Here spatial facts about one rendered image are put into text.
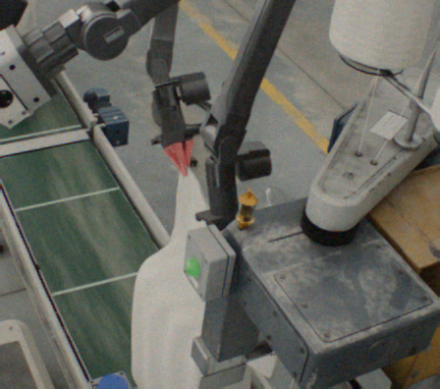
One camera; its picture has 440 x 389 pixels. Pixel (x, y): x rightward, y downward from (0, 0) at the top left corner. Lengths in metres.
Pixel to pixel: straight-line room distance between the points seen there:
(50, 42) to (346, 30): 0.48
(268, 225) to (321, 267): 0.11
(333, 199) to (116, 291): 1.35
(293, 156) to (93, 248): 1.46
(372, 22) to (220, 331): 0.56
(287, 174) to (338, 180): 2.42
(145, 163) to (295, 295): 2.50
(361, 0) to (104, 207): 1.65
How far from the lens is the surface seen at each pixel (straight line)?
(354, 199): 1.17
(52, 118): 3.15
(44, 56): 1.27
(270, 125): 3.93
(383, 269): 1.19
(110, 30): 1.27
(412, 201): 1.34
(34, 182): 2.82
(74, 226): 2.63
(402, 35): 1.27
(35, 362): 2.39
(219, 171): 1.49
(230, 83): 1.44
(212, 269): 1.16
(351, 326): 1.09
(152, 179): 3.47
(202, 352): 1.37
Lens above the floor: 2.11
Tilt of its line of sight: 36 degrees down
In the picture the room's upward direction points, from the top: 8 degrees clockwise
